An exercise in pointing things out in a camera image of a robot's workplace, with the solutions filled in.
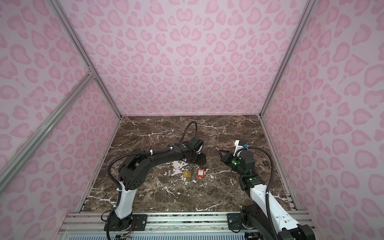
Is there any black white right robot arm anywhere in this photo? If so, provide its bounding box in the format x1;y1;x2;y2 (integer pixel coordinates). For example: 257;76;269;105
218;147;316;240

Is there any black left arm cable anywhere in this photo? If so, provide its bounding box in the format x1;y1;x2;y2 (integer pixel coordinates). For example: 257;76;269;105
104;120;199;240

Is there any brass padlock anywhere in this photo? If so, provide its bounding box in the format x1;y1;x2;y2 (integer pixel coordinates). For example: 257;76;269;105
183;166;193;179

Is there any aluminium corner frame post right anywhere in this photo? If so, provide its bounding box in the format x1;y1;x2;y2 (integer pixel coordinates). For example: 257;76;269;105
259;0;319;119

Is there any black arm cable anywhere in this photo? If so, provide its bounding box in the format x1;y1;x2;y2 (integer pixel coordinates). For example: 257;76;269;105
104;120;199;240
235;146;280;240

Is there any aluminium diagonal frame bar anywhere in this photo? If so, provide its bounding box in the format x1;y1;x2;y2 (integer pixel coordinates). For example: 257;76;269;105
1;70;95;193

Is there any aluminium corner frame post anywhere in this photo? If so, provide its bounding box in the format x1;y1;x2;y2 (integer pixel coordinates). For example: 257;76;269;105
47;0;123;120
259;0;319;119

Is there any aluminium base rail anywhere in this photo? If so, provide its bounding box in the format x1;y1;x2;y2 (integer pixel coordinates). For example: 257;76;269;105
57;211;319;240

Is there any red safety padlock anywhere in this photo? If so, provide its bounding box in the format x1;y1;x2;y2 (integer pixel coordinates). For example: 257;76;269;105
197;165;206;178

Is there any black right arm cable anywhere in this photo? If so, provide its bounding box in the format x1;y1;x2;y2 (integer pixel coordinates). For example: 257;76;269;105
235;146;280;240

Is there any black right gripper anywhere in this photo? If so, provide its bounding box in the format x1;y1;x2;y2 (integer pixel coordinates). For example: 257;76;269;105
217;149;246;177

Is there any aluminium corner frame post left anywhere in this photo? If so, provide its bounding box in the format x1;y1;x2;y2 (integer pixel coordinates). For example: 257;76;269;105
47;0;123;120

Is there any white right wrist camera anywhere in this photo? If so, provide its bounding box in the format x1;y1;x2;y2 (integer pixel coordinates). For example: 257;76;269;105
234;140;248;157

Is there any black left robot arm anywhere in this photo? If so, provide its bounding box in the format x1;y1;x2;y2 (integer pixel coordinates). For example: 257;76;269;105
104;136;207;232

